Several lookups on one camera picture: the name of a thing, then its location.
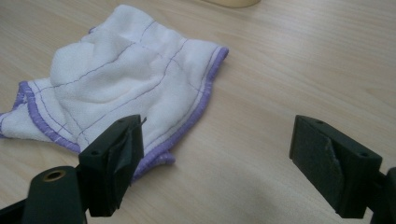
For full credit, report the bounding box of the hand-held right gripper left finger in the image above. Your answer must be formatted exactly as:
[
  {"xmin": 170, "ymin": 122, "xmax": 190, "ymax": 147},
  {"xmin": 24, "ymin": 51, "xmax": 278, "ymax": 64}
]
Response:
[{"xmin": 78, "ymin": 114, "xmax": 146, "ymax": 218}]

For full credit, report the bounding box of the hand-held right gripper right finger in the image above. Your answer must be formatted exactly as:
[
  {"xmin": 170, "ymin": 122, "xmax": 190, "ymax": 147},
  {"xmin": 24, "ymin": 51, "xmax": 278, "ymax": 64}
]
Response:
[{"xmin": 289, "ymin": 115, "xmax": 384, "ymax": 219}]

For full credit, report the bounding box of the white cloth with purple edge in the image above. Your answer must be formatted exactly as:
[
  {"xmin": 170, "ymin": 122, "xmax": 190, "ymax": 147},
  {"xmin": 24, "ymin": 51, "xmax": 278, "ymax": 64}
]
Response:
[{"xmin": 0, "ymin": 4, "xmax": 230, "ymax": 182}]

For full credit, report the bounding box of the white towel rack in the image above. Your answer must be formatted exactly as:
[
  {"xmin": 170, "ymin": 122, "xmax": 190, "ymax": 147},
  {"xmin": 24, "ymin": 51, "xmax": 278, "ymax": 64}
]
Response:
[{"xmin": 202, "ymin": 0, "xmax": 262, "ymax": 9}]

